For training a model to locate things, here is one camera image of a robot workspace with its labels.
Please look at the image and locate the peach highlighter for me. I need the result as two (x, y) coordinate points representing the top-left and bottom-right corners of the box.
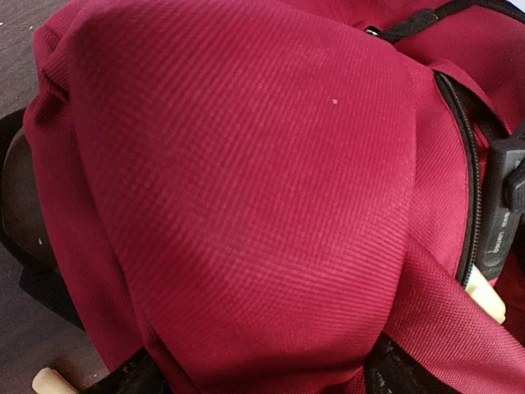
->
(32, 368), (79, 394)

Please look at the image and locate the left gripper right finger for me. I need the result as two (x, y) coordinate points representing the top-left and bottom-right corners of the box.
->
(364, 334), (435, 393)

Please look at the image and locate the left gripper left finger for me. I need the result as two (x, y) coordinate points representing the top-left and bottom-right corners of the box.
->
(92, 350), (164, 394)

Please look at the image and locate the pink highlighter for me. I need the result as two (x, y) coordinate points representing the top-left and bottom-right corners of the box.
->
(477, 138), (524, 281)

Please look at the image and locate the yellow highlighter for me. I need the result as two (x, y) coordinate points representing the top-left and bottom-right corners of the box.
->
(465, 266), (506, 324)

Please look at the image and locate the red backpack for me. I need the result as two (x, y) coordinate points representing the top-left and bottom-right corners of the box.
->
(1, 1), (524, 393)

